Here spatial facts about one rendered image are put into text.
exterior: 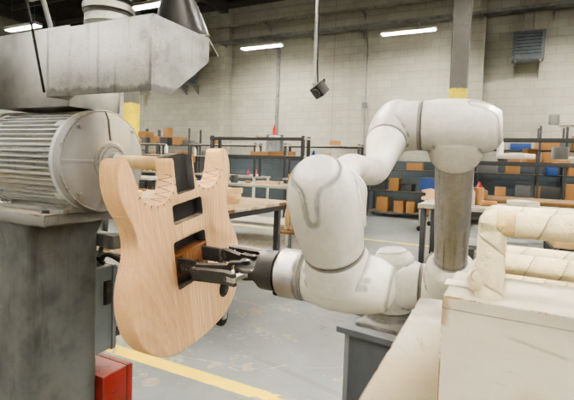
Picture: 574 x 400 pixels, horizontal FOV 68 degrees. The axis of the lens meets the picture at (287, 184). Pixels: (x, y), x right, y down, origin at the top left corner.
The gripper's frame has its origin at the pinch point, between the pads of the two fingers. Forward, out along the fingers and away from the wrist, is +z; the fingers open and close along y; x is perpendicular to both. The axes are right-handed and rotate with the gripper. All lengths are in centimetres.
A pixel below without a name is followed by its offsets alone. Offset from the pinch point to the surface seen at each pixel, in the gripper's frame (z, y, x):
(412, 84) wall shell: 158, 1130, 59
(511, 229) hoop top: -58, -11, 15
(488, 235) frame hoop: -55, -11, 14
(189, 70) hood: 2.1, 6.6, 38.4
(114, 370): 45, 13, -46
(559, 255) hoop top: -66, 12, 5
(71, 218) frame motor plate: 38.4, 1.2, 5.2
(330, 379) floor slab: 27, 141, -130
